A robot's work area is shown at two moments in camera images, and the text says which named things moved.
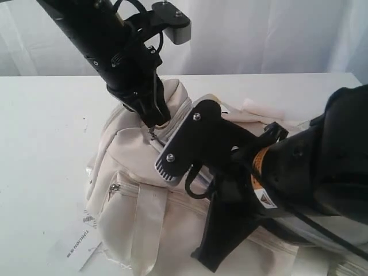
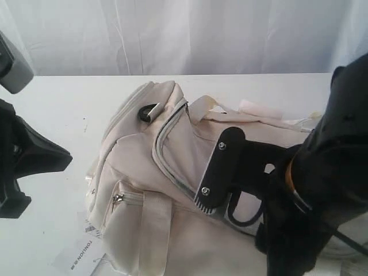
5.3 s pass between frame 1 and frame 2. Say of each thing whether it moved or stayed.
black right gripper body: moved
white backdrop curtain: stayed
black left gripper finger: moved
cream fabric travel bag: stayed
